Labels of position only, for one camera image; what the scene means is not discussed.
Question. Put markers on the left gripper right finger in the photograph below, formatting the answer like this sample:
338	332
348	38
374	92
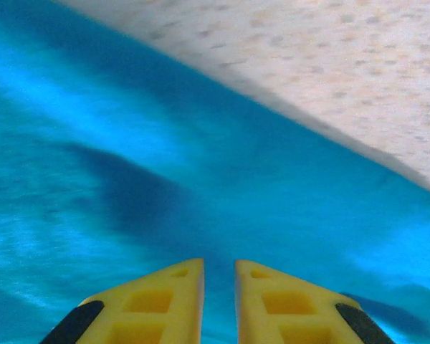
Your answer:
290	315

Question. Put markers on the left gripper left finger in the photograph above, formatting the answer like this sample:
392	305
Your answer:
147	315

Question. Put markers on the blue t-shirt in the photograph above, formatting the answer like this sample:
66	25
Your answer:
165	161

